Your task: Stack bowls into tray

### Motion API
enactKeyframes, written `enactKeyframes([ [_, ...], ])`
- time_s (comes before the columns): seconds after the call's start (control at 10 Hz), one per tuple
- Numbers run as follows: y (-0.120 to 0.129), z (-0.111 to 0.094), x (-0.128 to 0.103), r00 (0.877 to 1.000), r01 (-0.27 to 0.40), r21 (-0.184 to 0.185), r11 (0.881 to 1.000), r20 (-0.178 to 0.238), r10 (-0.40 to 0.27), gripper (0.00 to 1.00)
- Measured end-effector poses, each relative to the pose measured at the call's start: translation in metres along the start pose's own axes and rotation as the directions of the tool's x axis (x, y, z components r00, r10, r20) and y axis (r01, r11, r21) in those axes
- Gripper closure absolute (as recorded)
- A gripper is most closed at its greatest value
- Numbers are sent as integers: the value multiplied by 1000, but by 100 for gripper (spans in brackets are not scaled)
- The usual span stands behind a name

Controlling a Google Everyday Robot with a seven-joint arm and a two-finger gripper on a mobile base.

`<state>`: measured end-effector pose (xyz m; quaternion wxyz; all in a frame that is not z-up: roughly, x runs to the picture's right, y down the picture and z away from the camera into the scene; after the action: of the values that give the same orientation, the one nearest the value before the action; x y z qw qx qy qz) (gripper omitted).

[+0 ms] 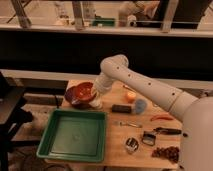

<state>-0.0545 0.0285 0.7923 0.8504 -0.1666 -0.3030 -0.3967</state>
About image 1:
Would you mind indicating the red lacquer bowl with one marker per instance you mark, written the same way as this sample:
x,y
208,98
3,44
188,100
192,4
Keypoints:
x,y
80,96

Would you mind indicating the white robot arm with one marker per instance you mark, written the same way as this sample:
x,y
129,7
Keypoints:
x,y
195,114

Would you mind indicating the green plastic tray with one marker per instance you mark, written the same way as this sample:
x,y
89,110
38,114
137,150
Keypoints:
x,y
74,135

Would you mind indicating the white paper cup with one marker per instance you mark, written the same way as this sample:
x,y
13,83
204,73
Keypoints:
x,y
96,103

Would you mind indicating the black rectangular sponge block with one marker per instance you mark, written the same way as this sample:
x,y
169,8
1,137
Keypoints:
x,y
121,108

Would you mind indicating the orange round fruit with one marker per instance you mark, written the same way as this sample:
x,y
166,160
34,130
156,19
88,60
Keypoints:
x,y
130,97

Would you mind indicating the blue scrub sponge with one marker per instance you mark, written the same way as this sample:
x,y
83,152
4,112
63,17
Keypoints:
x,y
139,106

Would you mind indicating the metal fork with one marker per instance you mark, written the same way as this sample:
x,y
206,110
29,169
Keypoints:
x,y
127,124

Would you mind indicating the small metal cup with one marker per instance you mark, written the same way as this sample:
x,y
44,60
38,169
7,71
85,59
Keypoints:
x,y
131,145

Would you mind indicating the green box in background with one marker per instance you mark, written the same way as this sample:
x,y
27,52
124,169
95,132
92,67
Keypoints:
x,y
104,22

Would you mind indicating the pile of brown dried fruit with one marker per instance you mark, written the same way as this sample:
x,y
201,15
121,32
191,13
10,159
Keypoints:
x,y
170,153

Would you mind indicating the black chair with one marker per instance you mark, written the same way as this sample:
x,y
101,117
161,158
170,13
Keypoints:
x,y
12,117

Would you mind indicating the black handled peeler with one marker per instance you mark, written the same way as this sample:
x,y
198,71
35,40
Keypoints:
x,y
167,131

